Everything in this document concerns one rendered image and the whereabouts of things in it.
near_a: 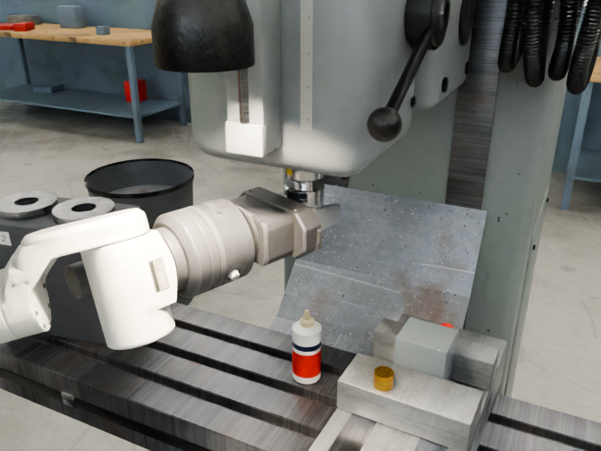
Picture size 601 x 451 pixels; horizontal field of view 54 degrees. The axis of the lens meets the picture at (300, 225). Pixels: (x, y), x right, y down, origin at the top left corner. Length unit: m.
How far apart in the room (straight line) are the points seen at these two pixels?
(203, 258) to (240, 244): 0.04
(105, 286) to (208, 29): 0.26
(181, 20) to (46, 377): 0.67
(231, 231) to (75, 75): 6.45
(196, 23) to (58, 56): 6.72
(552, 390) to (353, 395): 1.90
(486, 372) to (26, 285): 0.51
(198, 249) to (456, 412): 0.32
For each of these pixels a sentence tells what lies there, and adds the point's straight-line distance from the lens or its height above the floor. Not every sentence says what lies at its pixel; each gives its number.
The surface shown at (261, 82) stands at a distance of 0.54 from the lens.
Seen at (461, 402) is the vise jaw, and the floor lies 1.08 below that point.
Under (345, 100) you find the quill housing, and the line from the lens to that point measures 0.55.
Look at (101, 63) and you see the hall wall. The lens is 6.71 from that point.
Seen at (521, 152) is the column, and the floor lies 1.23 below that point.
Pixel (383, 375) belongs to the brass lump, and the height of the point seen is 1.09.
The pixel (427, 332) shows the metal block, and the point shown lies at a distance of 0.72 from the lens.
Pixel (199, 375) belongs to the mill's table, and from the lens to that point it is 0.88.
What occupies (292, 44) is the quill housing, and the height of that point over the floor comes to 1.44.
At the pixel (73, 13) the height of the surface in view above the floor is 1.02.
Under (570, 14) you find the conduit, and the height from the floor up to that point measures 1.45.
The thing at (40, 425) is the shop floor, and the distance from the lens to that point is 2.40.
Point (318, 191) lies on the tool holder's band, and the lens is 0.67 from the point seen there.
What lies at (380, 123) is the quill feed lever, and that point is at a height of 1.38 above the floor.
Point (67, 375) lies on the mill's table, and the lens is 0.93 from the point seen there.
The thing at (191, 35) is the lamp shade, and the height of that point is 1.46.
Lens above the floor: 1.51
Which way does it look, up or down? 24 degrees down
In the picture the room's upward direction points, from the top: straight up
